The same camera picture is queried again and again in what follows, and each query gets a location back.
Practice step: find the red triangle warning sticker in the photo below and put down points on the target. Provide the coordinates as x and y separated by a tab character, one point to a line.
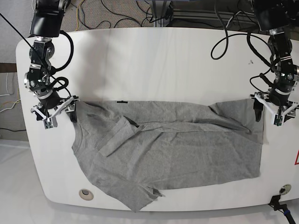
297	159

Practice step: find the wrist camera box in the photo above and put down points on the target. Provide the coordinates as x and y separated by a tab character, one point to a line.
277	120
50	122

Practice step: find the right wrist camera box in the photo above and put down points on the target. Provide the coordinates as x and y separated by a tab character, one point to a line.
50	122

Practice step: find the aluminium frame stand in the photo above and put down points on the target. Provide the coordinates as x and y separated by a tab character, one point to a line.
162	12

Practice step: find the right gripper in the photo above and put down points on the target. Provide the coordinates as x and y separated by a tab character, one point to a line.
53	105

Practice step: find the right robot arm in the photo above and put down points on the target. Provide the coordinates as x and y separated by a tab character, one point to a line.
40	79

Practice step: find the black clamp with cable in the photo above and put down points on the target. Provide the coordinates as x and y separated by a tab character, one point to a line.
277	206

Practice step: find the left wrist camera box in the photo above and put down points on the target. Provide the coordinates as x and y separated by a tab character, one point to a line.
277	120

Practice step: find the beige table grommet left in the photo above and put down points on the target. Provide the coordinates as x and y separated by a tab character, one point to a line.
86	195

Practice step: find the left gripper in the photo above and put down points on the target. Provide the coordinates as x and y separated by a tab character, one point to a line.
275	103

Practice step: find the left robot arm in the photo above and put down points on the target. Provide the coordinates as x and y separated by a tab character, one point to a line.
274	16

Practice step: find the grey t-shirt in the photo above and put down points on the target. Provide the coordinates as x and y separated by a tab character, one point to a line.
132	151

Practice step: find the silver table grommet right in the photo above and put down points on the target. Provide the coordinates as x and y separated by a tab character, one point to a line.
285	189

